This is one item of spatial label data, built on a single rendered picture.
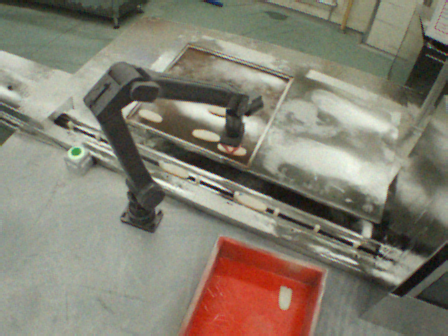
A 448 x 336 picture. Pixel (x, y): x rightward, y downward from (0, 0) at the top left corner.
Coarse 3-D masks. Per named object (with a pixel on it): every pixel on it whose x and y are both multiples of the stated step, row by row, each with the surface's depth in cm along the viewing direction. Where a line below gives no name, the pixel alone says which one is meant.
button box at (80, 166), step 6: (84, 150) 117; (66, 156) 114; (84, 156) 115; (90, 156) 119; (66, 162) 116; (72, 162) 114; (78, 162) 113; (84, 162) 116; (90, 162) 120; (72, 168) 117; (78, 168) 115; (84, 168) 118; (78, 174) 118
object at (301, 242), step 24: (72, 144) 123; (96, 144) 124; (120, 168) 118; (168, 192) 115; (192, 192) 114; (216, 216) 112; (240, 216) 110; (264, 216) 111; (288, 240) 106; (312, 240) 106; (336, 264) 103; (360, 264) 102
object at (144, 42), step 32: (128, 32) 189; (160, 32) 191; (224, 32) 197; (96, 64) 165; (320, 64) 185; (384, 96) 172; (416, 96) 178; (416, 128) 158; (192, 160) 129; (288, 192) 123; (352, 224) 117
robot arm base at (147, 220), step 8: (128, 208) 107; (120, 216) 108; (128, 216) 108; (136, 216) 105; (144, 216) 105; (152, 216) 108; (160, 216) 110; (136, 224) 107; (144, 224) 107; (152, 224) 108; (152, 232) 107
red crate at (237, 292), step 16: (224, 272) 101; (240, 272) 101; (256, 272) 102; (208, 288) 97; (224, 288) 97; (240, 288) 98; (256, 288) 98; (272, 288) 99; (304, 288) 100; (208, 304) 94; (224, 304) 94; (240, 304) 95; (256, 304) 95; (272, 304) 95; (304, 304) 96; (208, 320) 91; (224, 320) 91; (240, 320) 92; (256, 320) 92; (272, 320) 92; (288, 320) 93
